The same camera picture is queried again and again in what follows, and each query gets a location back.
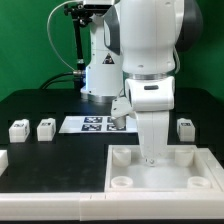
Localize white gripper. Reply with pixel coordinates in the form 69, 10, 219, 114
125, 76, 175, 165

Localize white square table top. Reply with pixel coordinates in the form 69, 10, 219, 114
104, 145, 223, 192

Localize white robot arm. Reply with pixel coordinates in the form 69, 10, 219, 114
81, 0, 202, 165

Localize AprilTag marker sheet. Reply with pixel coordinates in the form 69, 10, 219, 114
59, 116, 137, 134

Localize white left fence block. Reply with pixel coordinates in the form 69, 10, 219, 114
0, 150, 8, 176

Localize grey cable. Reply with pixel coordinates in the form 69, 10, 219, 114
46, 0, 84, 73

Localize white right fence rail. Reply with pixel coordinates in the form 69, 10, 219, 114
200, 148, 224, 192

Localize white fence rail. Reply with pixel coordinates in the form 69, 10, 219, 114
200, 148, 224, 192
0, 191, 224, 221

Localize black cable bundle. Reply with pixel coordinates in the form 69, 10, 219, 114
40, 70, 86, 90

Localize white front fence rail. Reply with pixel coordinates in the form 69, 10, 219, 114
0, 191, 224, 221

